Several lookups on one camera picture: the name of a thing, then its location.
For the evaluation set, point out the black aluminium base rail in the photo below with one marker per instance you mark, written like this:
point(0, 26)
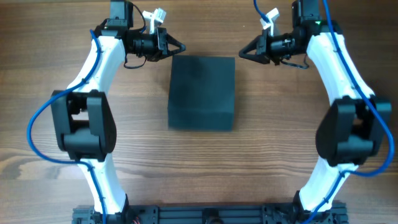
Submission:
point(245, 214)

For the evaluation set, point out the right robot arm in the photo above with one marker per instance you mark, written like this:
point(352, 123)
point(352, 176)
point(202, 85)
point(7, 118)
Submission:
point(353, 138)

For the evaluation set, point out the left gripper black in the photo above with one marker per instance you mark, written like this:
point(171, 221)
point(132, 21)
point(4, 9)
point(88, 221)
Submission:
point(162, 43)

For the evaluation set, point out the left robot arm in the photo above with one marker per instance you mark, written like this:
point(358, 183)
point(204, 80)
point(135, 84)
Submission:
point(84, 124)

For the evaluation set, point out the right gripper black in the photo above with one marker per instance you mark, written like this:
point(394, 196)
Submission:
point(263, 47)

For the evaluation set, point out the dark green box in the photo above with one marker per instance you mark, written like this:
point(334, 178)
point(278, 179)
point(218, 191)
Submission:
point(202, 93)

